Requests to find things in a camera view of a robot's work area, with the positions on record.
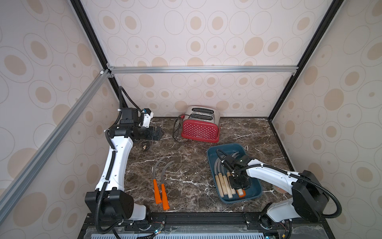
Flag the aluminium frame rail left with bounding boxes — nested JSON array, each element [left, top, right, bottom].
[[1, 69, 110, 223]]

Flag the teal plastic storage box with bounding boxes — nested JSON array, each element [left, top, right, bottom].
[[206, 143, 263, 204]]

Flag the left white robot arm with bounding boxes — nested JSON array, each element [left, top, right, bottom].
[[85, 86, 165, 234]]

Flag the black snack packet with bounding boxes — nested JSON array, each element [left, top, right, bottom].
[[142, 142, 150, 151]]

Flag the orange handle sickle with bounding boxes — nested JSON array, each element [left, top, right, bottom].
[[161, 161, 174, 211], [152, 157, 164, 204], [237, 189, 246, 198]]

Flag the red dotted toaster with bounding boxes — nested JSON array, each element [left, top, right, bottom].
[[181, 106, 220, 143]]

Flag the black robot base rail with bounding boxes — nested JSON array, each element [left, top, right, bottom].
[[77, 211, 335, 239]]

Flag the black toaster power cable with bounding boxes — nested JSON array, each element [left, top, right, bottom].
[[172, 113, 186, 142]]

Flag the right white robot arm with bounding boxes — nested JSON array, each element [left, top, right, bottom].
[[217, 150, 342, 227]]

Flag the wooden handle sickle diagonal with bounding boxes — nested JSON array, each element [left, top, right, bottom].
[[217, 159, 233, 199]]

